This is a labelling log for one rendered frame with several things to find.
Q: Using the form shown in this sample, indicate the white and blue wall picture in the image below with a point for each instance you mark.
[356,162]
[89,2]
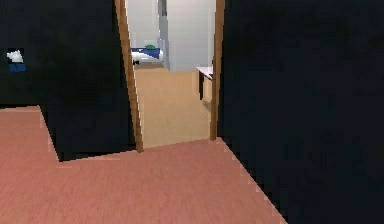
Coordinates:
[16,60]

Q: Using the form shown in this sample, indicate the blue and white bed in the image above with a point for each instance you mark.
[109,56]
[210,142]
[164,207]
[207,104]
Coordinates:
[148,54]

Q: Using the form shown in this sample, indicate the green pillow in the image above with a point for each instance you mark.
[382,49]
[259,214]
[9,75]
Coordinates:
[151,47]

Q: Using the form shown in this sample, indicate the white top wooden table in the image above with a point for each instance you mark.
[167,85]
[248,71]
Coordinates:
[206,80]

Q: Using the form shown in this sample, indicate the brown wooden door frame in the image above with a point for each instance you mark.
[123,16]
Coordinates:
[130,76]

